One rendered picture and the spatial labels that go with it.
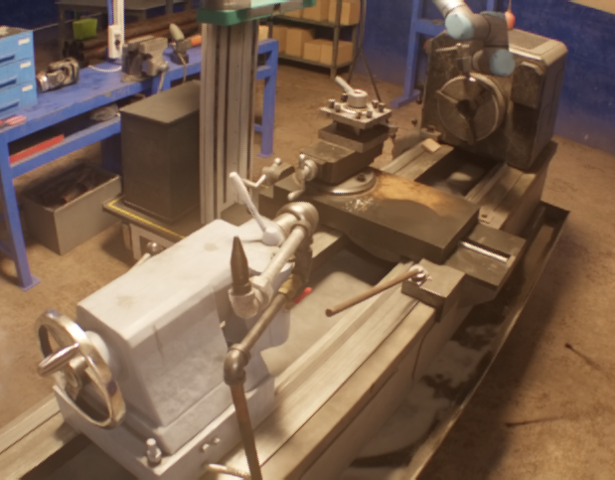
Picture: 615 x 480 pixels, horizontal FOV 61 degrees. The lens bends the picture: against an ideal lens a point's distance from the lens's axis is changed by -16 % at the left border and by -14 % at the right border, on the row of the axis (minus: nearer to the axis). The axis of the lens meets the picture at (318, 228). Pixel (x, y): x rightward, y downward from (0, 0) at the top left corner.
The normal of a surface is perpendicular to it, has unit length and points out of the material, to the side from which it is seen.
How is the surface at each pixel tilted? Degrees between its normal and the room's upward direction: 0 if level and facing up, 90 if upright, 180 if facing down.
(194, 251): 0
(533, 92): 90
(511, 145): 90
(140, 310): 0
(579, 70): 90
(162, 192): 90
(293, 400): 0
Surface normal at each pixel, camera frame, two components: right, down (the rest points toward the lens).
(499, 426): 0.07, -0.86
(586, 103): -0.55, 0.39
